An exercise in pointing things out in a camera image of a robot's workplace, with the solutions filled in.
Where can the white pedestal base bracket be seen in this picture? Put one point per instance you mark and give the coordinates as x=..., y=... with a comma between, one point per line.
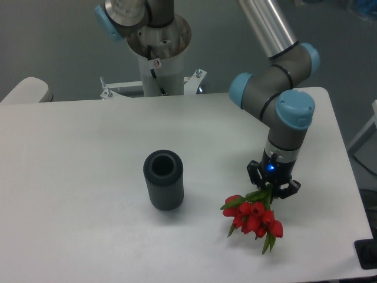
x=133, y=89

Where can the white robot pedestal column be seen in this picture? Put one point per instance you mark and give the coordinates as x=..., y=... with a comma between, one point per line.
x=162, y=76

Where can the red tulip bouquet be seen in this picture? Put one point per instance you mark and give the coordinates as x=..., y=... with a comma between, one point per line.
x=252, y=213

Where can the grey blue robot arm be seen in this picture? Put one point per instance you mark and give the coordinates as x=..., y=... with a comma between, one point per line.
x=159, y=36

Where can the dark grey ribbed vase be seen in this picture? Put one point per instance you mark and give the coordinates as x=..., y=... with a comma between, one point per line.
x=163, y=173

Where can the black box at table edge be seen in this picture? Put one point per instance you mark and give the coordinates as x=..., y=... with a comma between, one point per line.
x=366, y=253

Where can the white chair armrest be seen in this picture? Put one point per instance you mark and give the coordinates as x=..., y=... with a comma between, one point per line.
x=29, y=90

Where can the white frame at right edge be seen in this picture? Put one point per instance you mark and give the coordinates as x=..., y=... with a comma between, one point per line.
x=364, y=134

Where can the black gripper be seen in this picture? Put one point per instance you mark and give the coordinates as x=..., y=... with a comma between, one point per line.
x=279, y=174

